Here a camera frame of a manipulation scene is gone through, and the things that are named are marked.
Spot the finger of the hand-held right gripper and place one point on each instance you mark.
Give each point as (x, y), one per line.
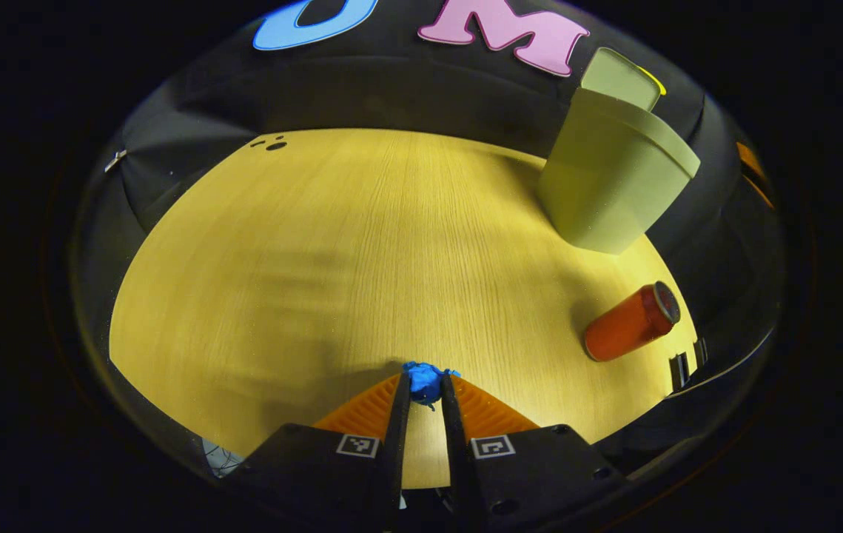
(753, 166)

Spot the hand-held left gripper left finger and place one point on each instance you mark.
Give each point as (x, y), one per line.
(397, 444)

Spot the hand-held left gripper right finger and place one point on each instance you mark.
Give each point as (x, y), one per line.
(454, 444)

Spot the blue paper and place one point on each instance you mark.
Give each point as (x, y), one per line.
(423, 381)

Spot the pale green desktop garbage bin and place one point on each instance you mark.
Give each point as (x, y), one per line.
(606, 178)

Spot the red pop can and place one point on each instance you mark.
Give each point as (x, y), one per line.
(628, 326)

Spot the black backdrop cloth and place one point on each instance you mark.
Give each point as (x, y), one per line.
(391, 89)

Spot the small silver clip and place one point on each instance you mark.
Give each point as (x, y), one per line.
(115, 160)

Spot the small black bracket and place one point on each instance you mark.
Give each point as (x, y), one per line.
(679, 370)
(700, 351)

